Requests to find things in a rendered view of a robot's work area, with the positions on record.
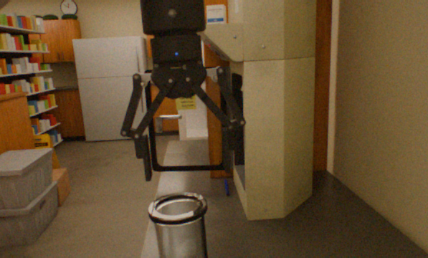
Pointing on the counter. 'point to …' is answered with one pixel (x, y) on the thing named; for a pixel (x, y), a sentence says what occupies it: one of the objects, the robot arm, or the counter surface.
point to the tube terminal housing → (276, 104)
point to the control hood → (225, 39)
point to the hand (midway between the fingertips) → (187, 165)
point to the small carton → (216, 14)
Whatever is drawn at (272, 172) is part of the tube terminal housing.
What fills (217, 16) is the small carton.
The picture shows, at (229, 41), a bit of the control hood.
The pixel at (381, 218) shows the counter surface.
